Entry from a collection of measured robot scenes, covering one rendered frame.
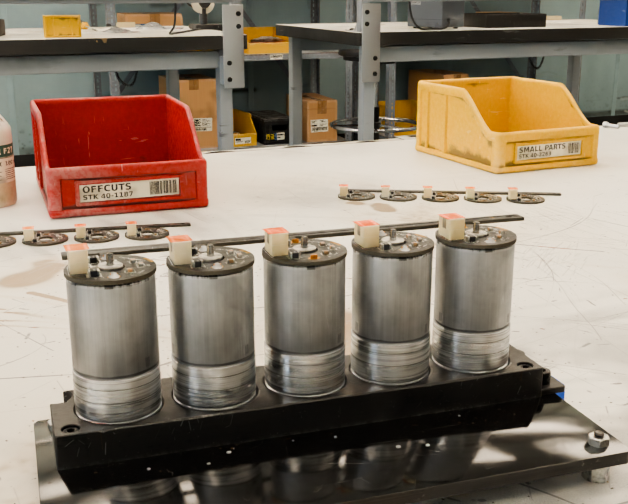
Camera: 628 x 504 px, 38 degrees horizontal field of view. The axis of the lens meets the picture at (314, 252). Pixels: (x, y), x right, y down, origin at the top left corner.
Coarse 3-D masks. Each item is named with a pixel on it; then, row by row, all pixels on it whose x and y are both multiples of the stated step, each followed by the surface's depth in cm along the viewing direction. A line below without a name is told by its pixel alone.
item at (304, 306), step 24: (264, 264) 27; (336, 264) 26; (264, 288) 27; (288, 288) 26; (312, 288) 26; (336, 288) 27; (264, 312) 27; (288, 312) 26; (312, 312) 26; (336, 312) 27; (264, 336) 28; (288, 336) 27; (312, 336) 27; (336, 336) 27; (264, 360) 28; (288, 360) 27; (312, 360) 27; (336, 360) 27; (288, 384) 27; (312, 384) 27; (336, 384) 27
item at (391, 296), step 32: (352, 256) 28; (416, 256) 27; (352, 288) 28; (384, 288) 27; (416, 288) 27; (352, 320) 28; (384, 320) 27; (416, 320) 28; (352, 352) 29; (384, 352) 28; (416, 352) 28; (384, 384) 28
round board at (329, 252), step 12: (288, 240) 27; (300, 240) 28; (312, 240) 28; (324, 240) 28; (264, 252) 27; (288, 252) 26; (300, 252) 26; (324, 252) 27; (336, 252) 27; (288, 264) 26; (300, 264) 26; (312, 264) 26; (324, 264) 26
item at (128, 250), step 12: (492, 216) 31; (504, 216) 31; (516, 216) 31; (348, 228) 29; (384, 228) 29; (396, 228) 30; (408, 228) 30; (420, 228) 30; (204, 240) 28; (216, 240) 28; (228, 240) 28; (240, 240) 28; (252, 240) 28; (264, 240) 28; (96, 252) 27; (108, 252) 27; (120, 252) 27; (132, 252) 27; (144, 252) 27
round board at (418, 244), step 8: (400, 232) 29; (408, 232) 29; (352, 240) 28; (408, 240) 28; (416, 240) 28; (424, 240) 28; (432, 240) 28; (360, 248) 27; (368, 248) 27; (376, 248) 27; (384, 248) 27; (392, 248) 27; (416, 248) 27; (424, 248) 27; (432, 248) 27; (384, 256) 27; (392, 256) 27; (400, 256) 27; (408, 256) 27
